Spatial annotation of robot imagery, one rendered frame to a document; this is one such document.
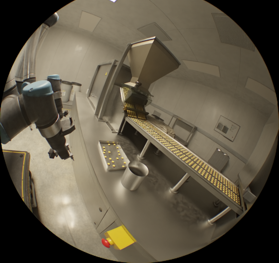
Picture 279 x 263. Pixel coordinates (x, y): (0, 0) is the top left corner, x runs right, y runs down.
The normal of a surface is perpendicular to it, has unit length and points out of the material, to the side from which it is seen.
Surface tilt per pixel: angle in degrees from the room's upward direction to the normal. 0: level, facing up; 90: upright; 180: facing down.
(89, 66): 90
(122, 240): 0
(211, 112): 90
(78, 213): 0
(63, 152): 78
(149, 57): 118
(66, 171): 0
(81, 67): 90
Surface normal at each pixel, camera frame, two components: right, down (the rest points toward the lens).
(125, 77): 0.58, 0.46
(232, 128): -0.72, -0.11
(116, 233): 0.39, -0.88
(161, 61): 0.33, 0.82
